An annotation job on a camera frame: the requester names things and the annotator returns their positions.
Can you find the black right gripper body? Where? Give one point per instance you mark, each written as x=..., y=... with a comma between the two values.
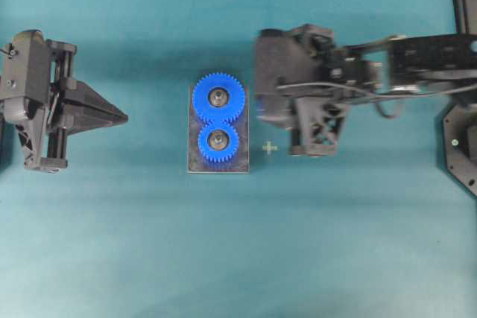
x=294, y=90

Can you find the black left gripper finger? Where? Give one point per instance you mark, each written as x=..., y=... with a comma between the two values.
x=81, y=102
x=93, y=124

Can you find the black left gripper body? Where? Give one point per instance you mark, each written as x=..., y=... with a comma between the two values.
x=34, y=73

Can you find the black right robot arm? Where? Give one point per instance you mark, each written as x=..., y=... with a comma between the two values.
x=397, y=68

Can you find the large gear steel shaft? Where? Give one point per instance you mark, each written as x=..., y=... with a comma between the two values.
x=218, y=97

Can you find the small gear steel shaft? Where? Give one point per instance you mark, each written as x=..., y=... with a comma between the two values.
x=218, y=140

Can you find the large blue gear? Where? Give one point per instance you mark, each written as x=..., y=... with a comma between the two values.
x=218, y=97

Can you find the small blue gear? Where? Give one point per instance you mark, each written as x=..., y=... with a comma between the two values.
x=218, y=156

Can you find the metal base plate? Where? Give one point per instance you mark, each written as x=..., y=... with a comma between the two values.
x=239, y=164

